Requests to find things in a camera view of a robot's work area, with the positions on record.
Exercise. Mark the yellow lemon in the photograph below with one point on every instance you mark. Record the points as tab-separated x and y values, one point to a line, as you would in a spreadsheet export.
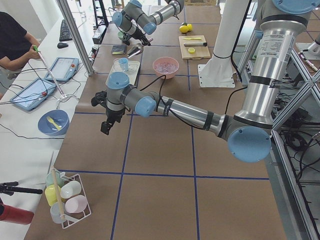
185	29
190	27

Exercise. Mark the half lemon slice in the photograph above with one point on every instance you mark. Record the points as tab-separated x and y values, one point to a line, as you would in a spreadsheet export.
191	50

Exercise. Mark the yellow plastic knife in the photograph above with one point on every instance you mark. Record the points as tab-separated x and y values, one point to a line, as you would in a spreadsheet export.
192	38

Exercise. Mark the steel cylinder muddler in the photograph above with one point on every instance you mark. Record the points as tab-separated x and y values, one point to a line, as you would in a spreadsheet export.
196	44

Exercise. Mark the green ceramic bowl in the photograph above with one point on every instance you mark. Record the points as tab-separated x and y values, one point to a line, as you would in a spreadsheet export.
122	36

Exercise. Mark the black computer mouse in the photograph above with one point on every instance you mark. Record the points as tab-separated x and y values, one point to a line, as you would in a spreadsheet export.
62	45

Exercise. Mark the pink bowl of ice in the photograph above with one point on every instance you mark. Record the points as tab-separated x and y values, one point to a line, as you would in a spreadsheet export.
167	66

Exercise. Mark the near teach pendant tablet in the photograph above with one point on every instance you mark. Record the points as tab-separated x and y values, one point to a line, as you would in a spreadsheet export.
33	94

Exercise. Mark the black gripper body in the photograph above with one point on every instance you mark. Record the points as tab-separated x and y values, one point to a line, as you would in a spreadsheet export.
113	114
136	33

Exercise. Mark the wooden cutting board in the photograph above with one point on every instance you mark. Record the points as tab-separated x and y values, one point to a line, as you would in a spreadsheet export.
201	52

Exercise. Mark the blue plastic cup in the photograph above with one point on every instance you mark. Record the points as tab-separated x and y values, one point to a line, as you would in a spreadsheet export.
124	64

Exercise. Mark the black tripod legs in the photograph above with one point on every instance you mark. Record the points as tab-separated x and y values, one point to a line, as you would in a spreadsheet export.
9	188

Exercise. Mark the white wire cup rack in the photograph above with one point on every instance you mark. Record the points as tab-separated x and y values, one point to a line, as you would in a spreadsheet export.
67	198

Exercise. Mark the red bottle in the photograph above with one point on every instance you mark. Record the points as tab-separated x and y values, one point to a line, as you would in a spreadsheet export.
15	215

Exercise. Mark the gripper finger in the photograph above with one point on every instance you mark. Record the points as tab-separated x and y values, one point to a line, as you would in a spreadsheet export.
106	127
145	41

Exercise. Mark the blue bowl with fork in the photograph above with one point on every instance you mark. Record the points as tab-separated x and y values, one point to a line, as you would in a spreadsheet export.
54	123

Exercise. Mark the steel ice scoop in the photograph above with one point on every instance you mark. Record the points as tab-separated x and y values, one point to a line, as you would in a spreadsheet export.
136	49

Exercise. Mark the cream bear tray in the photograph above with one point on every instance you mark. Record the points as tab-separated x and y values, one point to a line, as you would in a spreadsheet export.
133	70

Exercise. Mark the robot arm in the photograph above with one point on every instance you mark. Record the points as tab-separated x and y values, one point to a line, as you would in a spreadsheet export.
133	21
247	133

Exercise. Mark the person in black shirt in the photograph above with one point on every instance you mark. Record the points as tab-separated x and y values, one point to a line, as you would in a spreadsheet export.
16	44

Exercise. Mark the far teach pendant tablet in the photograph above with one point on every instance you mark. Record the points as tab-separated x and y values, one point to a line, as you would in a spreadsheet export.
64	68

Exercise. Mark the teach pendant tablet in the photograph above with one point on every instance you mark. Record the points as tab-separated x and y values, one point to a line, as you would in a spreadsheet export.
64	68
33	94

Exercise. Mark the aluminium frame post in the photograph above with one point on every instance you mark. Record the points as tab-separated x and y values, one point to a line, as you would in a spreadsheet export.
68	17

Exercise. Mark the black keyboard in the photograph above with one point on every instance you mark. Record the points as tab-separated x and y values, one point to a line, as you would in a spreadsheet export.
65	33

